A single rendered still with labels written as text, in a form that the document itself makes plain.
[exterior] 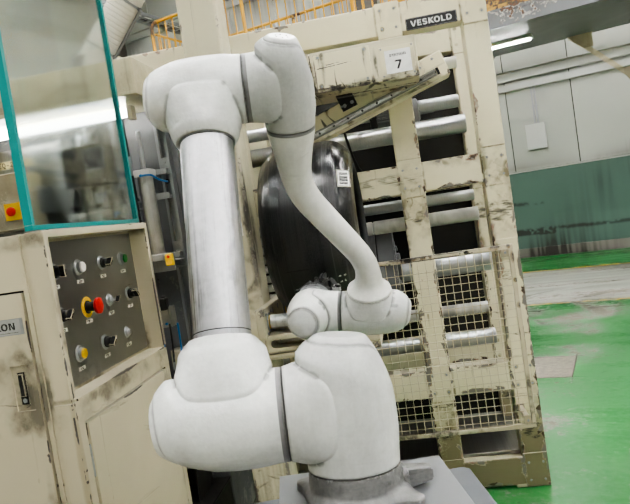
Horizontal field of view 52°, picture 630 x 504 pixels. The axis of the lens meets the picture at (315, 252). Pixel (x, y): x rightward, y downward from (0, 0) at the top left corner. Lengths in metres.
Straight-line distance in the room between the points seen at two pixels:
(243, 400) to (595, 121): 10.31
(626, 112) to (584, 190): 1.31
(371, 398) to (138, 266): 1.09
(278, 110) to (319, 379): 0.52
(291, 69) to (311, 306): 0.54
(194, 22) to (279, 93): 1.01
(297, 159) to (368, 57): 1.09
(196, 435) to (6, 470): 0.67
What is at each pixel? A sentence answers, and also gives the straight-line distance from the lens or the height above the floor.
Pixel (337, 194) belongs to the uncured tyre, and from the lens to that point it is 1.87.
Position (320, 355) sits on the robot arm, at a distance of 1.02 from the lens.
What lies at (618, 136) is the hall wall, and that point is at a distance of 11.07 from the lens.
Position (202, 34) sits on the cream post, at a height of 1.84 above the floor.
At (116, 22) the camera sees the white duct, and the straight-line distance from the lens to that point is 2.63.
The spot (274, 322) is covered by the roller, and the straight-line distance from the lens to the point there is 2.03.
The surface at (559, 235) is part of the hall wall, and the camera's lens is 11.08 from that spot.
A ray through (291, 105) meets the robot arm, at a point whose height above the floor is 1.42.
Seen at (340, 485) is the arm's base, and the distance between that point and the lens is 1.06.
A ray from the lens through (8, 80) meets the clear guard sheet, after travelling 1.52.
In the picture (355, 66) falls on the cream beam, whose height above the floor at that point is 1.71.
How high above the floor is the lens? 1.21
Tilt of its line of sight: 3 degrees down
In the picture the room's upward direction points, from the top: 9 degrees counter-clockwise
